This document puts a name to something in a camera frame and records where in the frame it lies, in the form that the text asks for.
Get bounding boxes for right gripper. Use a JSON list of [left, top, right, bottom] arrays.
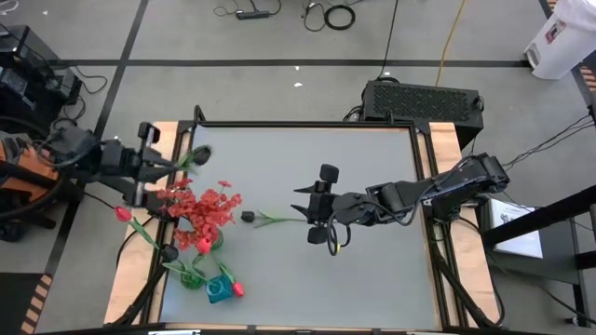
[[291, 163, 360, 246]]

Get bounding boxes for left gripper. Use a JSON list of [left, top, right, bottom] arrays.
[[99, 121, 181, 208]]

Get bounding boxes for red artificial flower bunch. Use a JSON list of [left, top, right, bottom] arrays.
[[197, 179, 244, 227], [156, 178, 200, 220], [172, 216, 220, 252]]

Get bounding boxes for black artificial tulip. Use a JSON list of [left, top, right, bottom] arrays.
[[160, 245, 220, 288], [176, 144, 214, 174], [240, 208, 311, 229]]

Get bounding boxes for blue square glass vase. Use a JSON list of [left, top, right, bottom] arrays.
[[204, 274, 234, 305]]

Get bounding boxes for orange shop vacuum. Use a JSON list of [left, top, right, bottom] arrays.
[[0, 115, 72, 243]]

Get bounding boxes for black perforated computer case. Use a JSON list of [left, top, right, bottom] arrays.
[[360, 79, 485, 150]]

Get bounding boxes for black electronics stack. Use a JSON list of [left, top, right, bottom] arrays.
[[0, 25, 84, 134]]

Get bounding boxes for black floor mat striped edge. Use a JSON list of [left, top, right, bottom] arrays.
[[0, 273, 53, 335], [571, 62, 596, 111]]

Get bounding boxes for white printed paper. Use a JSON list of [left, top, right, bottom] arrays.
[[488, 197, 545, 260]]

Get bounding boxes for black metal stand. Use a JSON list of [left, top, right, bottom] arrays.
[[481, 185, 596, 327]]

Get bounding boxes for white plastic bucket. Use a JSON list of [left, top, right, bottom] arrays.
[[523, 0, 596, 80]]

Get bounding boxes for black metal table frame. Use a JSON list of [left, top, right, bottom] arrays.
[[111, 104, 507, 332]]

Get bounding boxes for black hanging cable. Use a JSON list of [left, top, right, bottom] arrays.
[[376, 0, 400, 79]]

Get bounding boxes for black coiled cable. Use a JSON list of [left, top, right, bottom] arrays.
[[323, 4, 357, 32]]

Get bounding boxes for yellow hanging cable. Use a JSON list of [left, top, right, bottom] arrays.
[[435, 0, 468, 87]]

